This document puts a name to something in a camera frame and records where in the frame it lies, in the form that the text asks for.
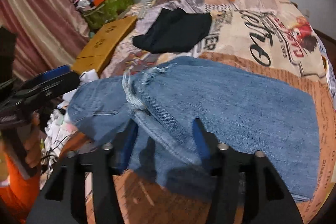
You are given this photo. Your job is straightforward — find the striped pink curtain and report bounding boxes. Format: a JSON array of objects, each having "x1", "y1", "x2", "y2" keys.
[{"x1": 0, "y1": 0, "x2": 90, "y2": 80}]

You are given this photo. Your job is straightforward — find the wooden lap desk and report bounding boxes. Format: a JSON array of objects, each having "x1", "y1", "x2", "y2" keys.
[{"x1": 71, "y1": 15, "x2": 138, "y2": 75}]

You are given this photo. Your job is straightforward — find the person's left hand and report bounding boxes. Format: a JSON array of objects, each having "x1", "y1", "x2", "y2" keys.
[{"x1": 23, "y1": 113, "x2": 43, "y2": 169}]

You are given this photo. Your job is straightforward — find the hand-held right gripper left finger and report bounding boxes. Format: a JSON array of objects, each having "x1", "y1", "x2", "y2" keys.
[{"x1": 26, "y1": 119, "x2": 139, "y2": 224}]

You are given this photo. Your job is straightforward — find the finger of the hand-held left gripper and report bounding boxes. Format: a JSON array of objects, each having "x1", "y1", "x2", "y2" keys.
[
  {"x1": 18, "y1": 70, "x2": 81, "y2": 102},
  {"x1": 35, "y1": 65, "x2": 72, "y2": 81}
]

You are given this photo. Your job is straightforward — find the green patterned storage box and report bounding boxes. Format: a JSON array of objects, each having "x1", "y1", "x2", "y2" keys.
[{"x1": 83, "y1": 0, "x2": 134, "y2": 30}]

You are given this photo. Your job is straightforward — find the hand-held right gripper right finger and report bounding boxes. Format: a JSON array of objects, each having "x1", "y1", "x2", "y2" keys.
[{"x1": 192, "y1": 118, "x2": 305, "y2": 224}]

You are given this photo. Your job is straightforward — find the thin black cable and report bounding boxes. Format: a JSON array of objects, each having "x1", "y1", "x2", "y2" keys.
[{"x1": 41, "y1": 134, "x2": 72, "y2": 174}]

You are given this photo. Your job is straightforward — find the blue jeans pants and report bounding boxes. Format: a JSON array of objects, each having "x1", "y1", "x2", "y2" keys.
[{"x1": 68, "y1": 56, "x2": 321, "y2": 202}]

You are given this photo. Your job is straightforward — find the person's left forearm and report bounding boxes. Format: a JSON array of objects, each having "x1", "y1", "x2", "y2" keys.
[{"x1": 0, "y1": 135, "x2": 40, "y2": 222}]

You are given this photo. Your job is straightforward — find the printed blanket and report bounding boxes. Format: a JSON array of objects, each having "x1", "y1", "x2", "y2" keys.
[{"x1": 60, "y1": 0, "x2": 336, "y2": 224}]

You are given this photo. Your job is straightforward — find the folded black pants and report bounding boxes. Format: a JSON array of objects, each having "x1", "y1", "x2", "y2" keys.
[{"x1": 133, "y1": 7, "x2": 213, "y2": 54}]

